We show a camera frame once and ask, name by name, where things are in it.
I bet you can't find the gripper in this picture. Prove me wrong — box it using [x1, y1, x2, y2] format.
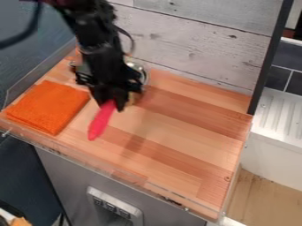
[72, 42, 144, 113]

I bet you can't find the red fork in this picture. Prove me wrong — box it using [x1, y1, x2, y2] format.
[86, 99, 118, 141]

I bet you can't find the silver pot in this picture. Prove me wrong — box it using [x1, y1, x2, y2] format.
[124, 57, 151, 88]

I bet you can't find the orange cloth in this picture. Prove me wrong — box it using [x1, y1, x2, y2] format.
[4, 79, 93, 137]

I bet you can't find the white toy sink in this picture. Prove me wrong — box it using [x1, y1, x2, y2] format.
[239, 87, 302, 192]

